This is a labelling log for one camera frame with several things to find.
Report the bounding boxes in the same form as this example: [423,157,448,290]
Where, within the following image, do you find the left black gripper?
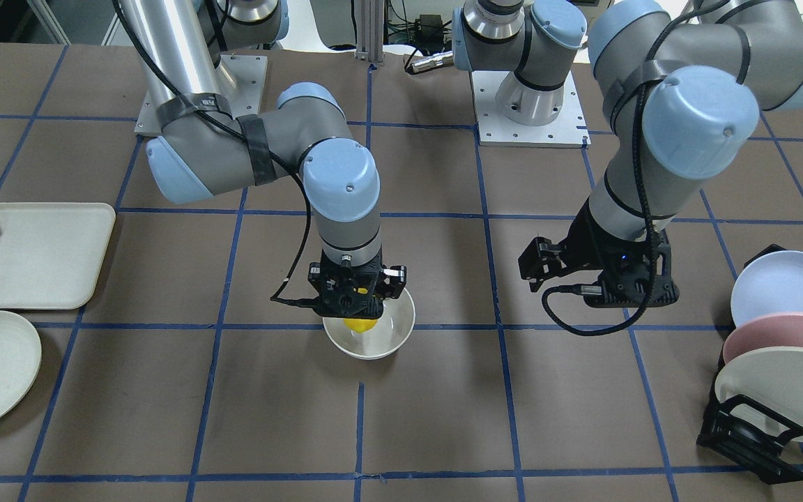
[517,203,650,292]

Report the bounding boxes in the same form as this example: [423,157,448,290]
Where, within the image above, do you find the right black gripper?
[308,254,407,319]

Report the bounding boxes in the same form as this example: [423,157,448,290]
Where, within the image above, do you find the cream ceramic bowl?
[323,289,415,360]

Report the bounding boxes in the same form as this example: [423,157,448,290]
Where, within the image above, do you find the yellow lemon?
[343,318,378,333]

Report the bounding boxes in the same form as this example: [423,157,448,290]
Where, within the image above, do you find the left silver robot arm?
[452,1,803,307]

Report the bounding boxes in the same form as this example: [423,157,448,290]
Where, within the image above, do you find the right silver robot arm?
[112,1,406,319]

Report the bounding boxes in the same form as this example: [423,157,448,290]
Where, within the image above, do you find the light blue plate in rack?
[730,250,803,326]

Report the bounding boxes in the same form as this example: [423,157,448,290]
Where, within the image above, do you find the pink plate in rack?
[722,312,803,363]

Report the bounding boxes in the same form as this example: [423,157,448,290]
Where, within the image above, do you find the black dish rack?
[696,244,803,485]

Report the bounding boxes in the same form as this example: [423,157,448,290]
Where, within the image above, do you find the cream plate in rack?
[714,347,803,441]

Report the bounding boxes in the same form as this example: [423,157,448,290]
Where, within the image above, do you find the cream rectangular tray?
[0,202,116,310]

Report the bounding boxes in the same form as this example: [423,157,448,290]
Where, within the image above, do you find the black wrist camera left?
[583,273,680,308]

